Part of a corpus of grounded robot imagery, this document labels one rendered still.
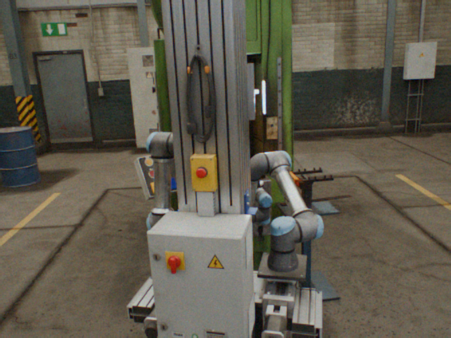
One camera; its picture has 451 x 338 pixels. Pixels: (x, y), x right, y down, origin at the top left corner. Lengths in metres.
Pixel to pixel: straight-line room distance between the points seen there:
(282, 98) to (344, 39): 6.17
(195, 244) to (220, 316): 0.28
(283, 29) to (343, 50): 6.13
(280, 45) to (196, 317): 2.13
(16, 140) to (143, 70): 2.79
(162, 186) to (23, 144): 5.07
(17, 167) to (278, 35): 5.01
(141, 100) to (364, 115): 4.89
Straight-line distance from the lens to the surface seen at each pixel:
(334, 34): 9.11
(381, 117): 9.58
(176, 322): 1.56
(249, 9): 3.03
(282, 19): 3.09
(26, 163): 6.99
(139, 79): 8.22
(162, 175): 2.01
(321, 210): 2.98
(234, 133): 1.42
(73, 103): 9.29
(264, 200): 2.33
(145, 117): 8.27
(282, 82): 3.08
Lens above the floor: 1.80
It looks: 16 degrees down
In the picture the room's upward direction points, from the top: 3 degrees counter-clockwise
